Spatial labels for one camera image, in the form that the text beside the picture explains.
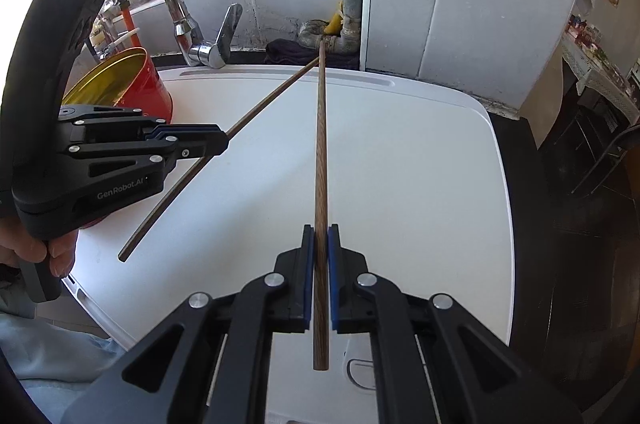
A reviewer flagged person's grey clothing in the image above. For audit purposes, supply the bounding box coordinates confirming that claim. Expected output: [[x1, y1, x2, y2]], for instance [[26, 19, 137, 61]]
[[0, 299, 131, 424]]

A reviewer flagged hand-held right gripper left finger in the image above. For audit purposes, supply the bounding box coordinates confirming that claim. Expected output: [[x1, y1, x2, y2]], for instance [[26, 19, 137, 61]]
[[62, 224, 317, 424]]

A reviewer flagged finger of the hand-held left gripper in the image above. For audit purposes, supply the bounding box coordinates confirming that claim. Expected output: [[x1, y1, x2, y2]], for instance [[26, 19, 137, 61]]
[[59, 103, 230, 145], [67, 139, 229, 176]]

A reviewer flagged red round tin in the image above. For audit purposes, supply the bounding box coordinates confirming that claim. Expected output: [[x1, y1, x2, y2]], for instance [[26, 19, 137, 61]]
[[62, 46, 174, 230]]

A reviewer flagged person's left hand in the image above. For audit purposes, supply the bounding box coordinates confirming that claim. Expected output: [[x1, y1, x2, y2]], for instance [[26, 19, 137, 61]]
[[0, 216, 77, 279]]

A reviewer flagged brown wooden chopstick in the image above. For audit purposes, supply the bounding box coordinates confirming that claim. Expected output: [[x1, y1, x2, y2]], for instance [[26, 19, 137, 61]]
[[311, 39, 333, 372], [117, 56, 321, 262]]

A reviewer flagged dark metal chair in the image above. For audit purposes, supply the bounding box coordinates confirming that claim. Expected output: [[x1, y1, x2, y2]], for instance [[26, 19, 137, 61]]
[[540, 104, 640, 205]]

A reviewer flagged orange pipe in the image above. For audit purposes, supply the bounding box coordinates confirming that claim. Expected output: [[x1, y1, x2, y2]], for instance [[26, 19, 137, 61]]
[[117, 0, 136, 50]]

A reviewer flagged white lace tablecloth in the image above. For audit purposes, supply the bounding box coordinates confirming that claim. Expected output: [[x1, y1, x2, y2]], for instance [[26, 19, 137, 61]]
[[560, 11, 640, 125]]

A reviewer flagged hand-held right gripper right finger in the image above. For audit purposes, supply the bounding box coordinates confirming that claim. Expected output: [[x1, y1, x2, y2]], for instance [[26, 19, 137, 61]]
[[327, 224, 583, 424]]

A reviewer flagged dark cloth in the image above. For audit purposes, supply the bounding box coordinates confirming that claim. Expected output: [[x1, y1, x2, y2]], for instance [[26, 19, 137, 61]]
[[265, 39, 361, 70]]

